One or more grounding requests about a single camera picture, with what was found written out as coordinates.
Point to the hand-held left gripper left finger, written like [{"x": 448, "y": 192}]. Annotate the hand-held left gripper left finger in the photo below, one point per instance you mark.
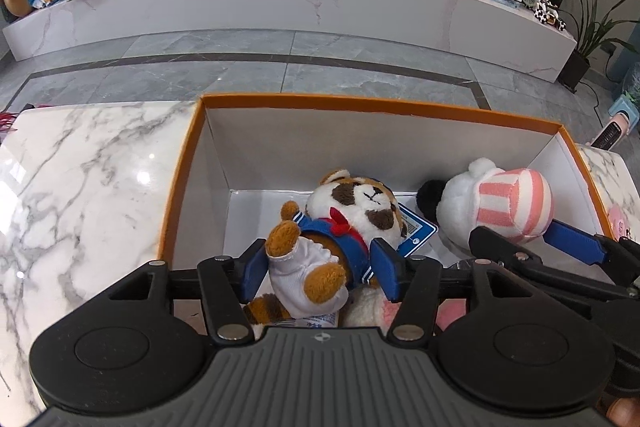
[{"x": 252, "y": 272}]

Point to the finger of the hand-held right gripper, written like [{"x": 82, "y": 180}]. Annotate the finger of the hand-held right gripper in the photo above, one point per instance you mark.
[
  {"x": 500, "y": 247},
  {"x": 575, "y": 241}
]

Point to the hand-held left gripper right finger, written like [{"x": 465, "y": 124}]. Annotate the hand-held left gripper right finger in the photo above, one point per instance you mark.
[{"x": 387, "y": 272}]

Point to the blue-bordered hang tag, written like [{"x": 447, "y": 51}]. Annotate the blue-bordered hang tag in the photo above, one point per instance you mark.
[{"x": 415, "y": 227}]

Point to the white plush with pink stripes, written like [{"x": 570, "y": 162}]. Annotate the white plush with pink stripes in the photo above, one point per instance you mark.
[{"x": 460, "y": 207}]

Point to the raccoon plush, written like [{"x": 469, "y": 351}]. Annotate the raccoon plush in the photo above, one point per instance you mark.
[{"x": 360, "y": 202}]

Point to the large orange storage box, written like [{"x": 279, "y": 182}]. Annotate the large orange storage box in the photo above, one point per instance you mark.
[{"x": 350, "y": 147}]

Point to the pink card packet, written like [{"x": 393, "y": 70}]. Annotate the pink card packet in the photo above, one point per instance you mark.
[{"x": 617, "y": 219}]

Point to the pink desk heater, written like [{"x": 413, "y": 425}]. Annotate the pink desk heater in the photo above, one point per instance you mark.
[{"x": 612, "y": 132}]

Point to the black plant pot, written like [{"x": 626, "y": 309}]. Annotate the black plant pot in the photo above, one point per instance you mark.
[{"x": 574, "y": 69}]

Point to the potted green plant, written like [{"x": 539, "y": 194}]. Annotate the potted green plant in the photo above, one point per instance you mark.
[{"x": 595, "y": 27}]

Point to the cow print toy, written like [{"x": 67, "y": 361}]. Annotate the cow print toy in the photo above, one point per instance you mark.
[{"x": 547, "y": 14}]

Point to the red spiky decoration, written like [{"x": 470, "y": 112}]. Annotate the red spiky decoration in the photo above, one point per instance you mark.
[{"x": 6, "y": 124}]

